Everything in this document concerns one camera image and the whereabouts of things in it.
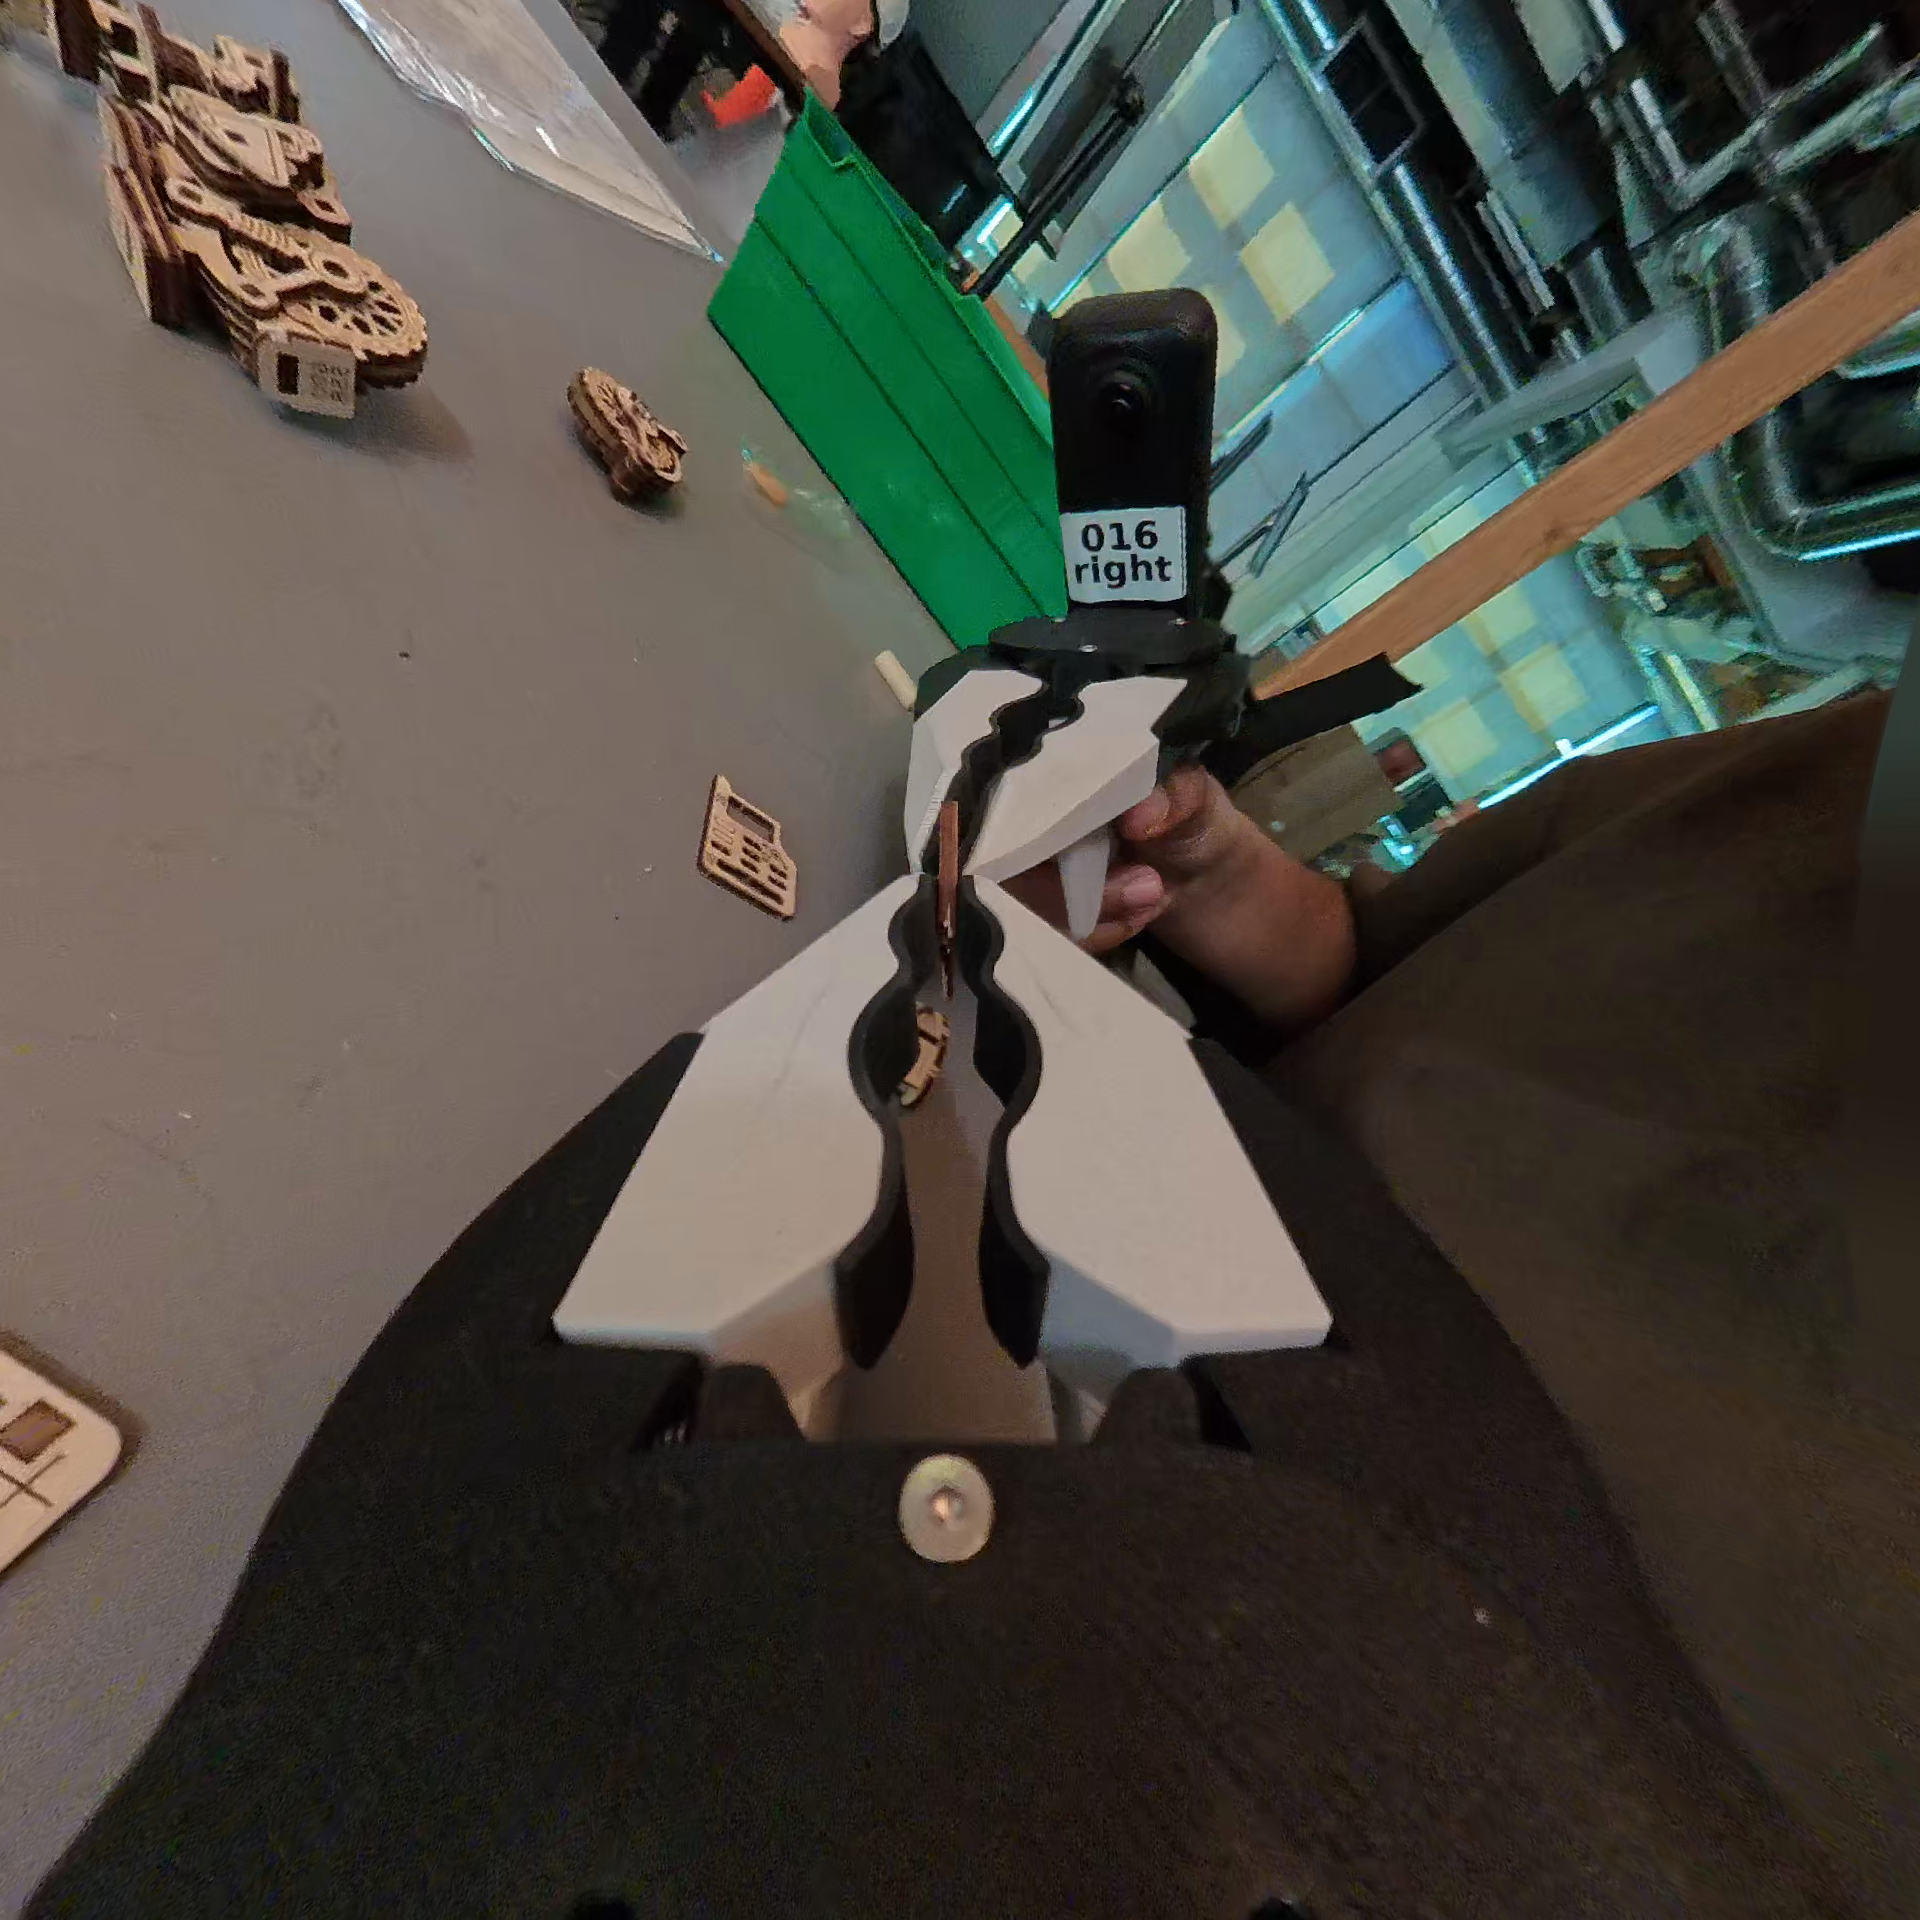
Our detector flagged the person's right forearm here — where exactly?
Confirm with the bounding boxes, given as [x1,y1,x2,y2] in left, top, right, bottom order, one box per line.
[1200,691,1894,1920]

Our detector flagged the clear plastic sheet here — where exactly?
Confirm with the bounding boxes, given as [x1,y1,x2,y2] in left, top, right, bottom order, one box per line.
[337,0,725,261]

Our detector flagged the wooden beam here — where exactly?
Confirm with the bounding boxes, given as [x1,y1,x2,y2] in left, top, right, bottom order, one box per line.
[1253,210,1920,702]

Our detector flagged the black tripod legs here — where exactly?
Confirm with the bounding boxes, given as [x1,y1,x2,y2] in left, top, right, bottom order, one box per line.
[958,72,1146,298]

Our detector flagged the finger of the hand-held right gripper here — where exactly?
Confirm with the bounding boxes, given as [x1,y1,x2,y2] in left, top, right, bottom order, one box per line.
[905,665,1041,875]
[972,680,1169,878]

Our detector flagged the green plastic bin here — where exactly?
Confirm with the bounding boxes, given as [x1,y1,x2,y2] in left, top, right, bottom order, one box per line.
[704,89,1076,650]

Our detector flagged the large wooden model vehicle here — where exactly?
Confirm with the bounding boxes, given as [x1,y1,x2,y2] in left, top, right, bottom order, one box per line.
[53,0,432,416]

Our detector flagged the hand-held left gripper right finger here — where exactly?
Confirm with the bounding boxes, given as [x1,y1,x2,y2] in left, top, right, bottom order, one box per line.
[961,878,1336,1440]

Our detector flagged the wooden plate with slots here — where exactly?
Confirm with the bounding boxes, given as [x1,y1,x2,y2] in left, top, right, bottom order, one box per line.
[696,776,800,919]

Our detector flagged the wooden gear wheel assembly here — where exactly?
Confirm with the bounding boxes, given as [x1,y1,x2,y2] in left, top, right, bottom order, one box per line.
[564,366,690,505]

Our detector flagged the metal ventilation ducts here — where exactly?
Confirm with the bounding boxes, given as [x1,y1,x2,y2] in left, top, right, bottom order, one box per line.
[1259,0,1920,601]

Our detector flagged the person's right hand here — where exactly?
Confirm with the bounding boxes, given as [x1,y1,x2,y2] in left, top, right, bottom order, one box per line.
[1084,769,1361,1038]

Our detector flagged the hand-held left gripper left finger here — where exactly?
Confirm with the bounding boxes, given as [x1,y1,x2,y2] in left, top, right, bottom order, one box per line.
[552,873,963,1440]

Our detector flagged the grey desk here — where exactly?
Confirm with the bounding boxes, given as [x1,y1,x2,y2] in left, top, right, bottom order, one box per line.
[0,0,1059,1914]

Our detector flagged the white wooden card piece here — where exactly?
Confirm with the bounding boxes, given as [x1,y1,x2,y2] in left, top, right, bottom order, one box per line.
[0,1334,125,1581]

